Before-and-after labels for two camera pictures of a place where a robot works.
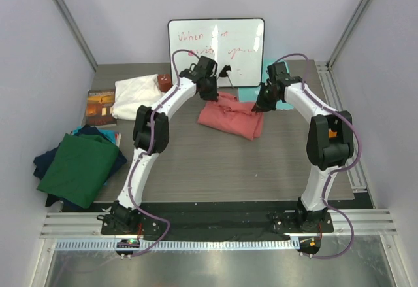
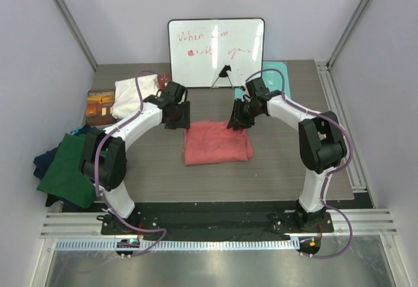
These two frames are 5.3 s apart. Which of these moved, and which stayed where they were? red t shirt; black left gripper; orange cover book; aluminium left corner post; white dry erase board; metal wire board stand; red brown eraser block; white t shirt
Moved: red t shirt; black left gripper
Stayed: aluminium left corner post; orange cover book; metal wire board stand; red brown eraser block; white dry erase board; white t shirt
